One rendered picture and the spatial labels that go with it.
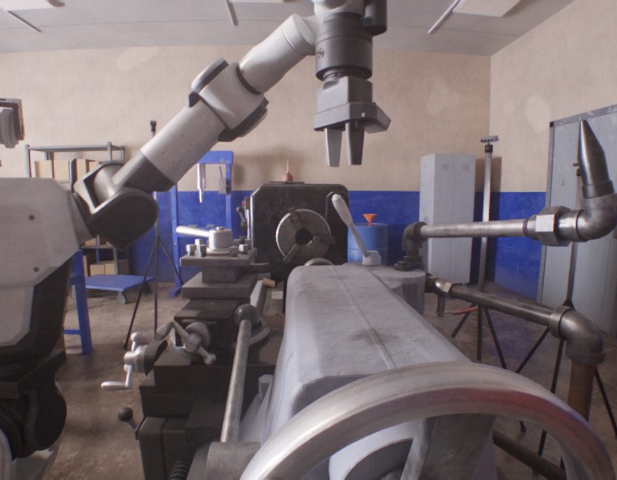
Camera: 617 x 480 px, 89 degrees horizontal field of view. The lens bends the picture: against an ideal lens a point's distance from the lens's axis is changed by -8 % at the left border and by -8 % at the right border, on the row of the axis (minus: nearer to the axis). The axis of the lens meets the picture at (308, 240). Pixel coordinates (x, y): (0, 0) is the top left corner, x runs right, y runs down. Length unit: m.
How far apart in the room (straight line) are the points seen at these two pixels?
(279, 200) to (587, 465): 1.65
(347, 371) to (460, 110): 5.65
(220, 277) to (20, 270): 0.44
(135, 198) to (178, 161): 0.10
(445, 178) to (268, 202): 3.57
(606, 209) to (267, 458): 0.36
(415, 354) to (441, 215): 4.74
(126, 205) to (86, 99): 5.36
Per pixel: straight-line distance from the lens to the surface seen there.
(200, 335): 0.71
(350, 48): 0.55
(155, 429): 0.85
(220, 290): 0.85
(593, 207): 0.41
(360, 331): 0.32
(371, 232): 4.48
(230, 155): 4.63
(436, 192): 4.96
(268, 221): 1.77
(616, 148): 4.17
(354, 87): 0.53
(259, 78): 0.66
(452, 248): 5.14
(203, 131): 0.67
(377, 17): 0.58
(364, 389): 0.17
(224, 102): 0.66
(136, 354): 0.98
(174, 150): 0.67
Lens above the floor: 1.28
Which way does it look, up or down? 7 degrees down
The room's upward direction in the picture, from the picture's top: straight up
